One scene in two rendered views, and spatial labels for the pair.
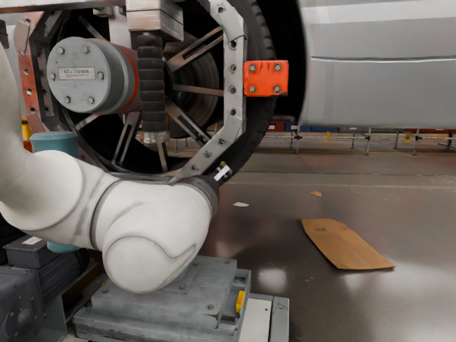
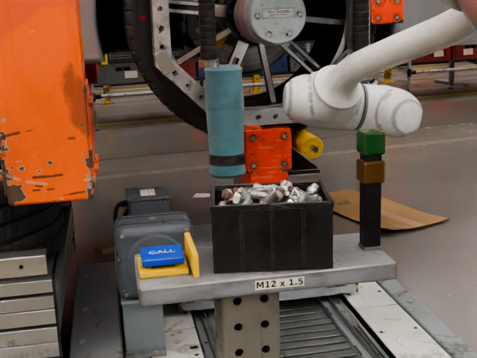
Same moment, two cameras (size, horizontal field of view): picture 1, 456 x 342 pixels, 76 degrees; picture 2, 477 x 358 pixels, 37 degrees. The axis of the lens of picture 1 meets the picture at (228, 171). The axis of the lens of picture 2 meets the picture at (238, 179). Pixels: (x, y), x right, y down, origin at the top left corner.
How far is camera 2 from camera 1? 1.34 m
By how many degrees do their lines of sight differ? 21
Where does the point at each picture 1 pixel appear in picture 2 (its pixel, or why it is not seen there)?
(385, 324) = (461, 259)
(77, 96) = (277, 31)
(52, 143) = (237, 73)
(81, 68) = (283, 8)
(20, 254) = (148, 205)
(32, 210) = (351, 94)
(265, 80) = (387, 11)
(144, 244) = (414, 104)
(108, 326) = not seen: hidden behind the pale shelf
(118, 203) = (377, 92)
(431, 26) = not seen: outside the picture
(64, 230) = (354, 109)
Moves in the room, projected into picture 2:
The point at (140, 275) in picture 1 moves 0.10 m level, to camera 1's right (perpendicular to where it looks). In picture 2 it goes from (412, 121) to (452, 116)
